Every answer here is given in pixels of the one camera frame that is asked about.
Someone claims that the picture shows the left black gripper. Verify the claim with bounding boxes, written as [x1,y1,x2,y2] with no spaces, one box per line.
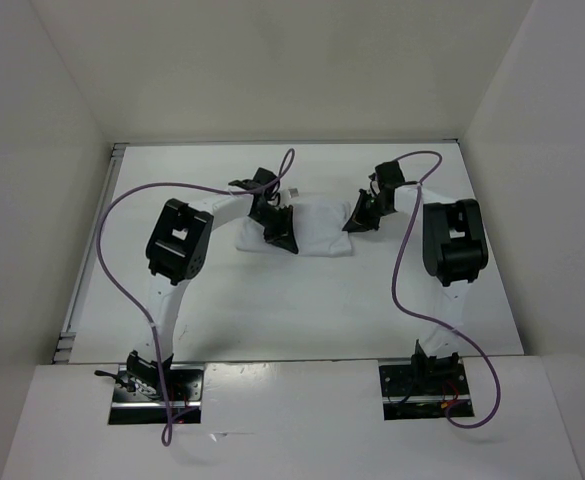
[250,204,298,254]

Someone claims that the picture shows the white skirt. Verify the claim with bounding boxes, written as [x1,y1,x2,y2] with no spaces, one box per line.
[234,197,353,258]

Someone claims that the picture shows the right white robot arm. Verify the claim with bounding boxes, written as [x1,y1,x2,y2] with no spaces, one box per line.
[343,158,489,358]

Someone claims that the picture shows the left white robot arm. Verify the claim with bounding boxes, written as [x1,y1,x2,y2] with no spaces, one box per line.
[126,168,299,400]

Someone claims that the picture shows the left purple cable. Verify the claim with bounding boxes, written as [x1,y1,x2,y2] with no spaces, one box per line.
[95,148,296,447]

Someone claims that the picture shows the purple cable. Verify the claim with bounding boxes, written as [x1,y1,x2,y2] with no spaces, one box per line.
[390,152,502,430]
[95,148,296,447]

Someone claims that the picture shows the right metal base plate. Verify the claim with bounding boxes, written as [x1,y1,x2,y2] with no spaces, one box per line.
[378,363,474,421]

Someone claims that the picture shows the metal base plate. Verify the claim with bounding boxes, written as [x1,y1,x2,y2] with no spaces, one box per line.
[378,363,474,421]
[108,365,204,426]

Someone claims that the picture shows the aluminium table frame rail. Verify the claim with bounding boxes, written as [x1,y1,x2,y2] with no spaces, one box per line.
[64,144,469,364]

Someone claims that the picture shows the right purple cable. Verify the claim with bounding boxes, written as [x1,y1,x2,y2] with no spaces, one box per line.
[390,152,502,430]

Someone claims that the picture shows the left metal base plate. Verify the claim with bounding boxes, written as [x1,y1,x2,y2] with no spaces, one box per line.
[108,365,204,426]

